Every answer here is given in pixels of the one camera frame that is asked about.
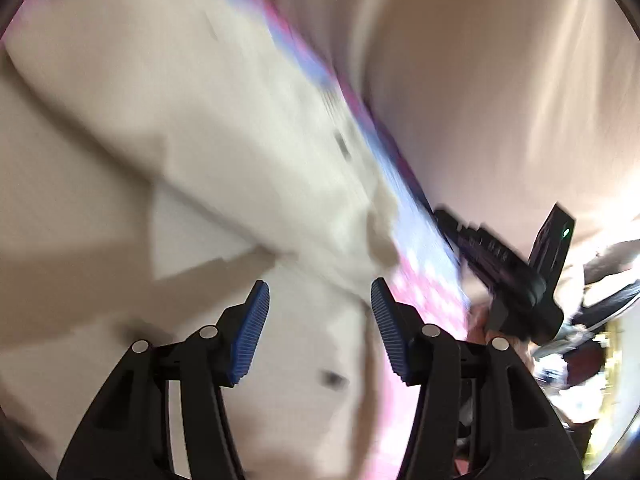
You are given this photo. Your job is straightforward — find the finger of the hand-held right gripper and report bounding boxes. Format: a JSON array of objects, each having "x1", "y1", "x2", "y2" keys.
[{"x1": 432, "y1": 206, "x2": 481, "y2": 263}]

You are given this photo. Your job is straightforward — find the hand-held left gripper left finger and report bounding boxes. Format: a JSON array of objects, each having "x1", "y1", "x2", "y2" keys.
[{"x1": 56, "y1": 280, "x2": 271, "y2": 480}]

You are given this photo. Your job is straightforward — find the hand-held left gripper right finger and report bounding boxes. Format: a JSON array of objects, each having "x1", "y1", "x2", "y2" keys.
[{"x1": 370, "y1": 276, "x2": 586, "y2": 480}]

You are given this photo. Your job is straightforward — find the cream knitted sweater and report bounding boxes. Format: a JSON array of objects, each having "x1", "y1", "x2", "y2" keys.
[{"x1": 0, "y1": 0, "x2": 416, "y2": 480}]

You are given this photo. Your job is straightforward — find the pink floral bed sheet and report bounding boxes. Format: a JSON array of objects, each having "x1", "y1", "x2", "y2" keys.
[{"x1": 170, "y1": 0, "x2": 476, "y2": 480}]

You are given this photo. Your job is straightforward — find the beige curtain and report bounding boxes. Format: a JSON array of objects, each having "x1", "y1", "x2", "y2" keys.
[{"x1": 250, "y1": 0, "x2": 640, "y2": 266}]

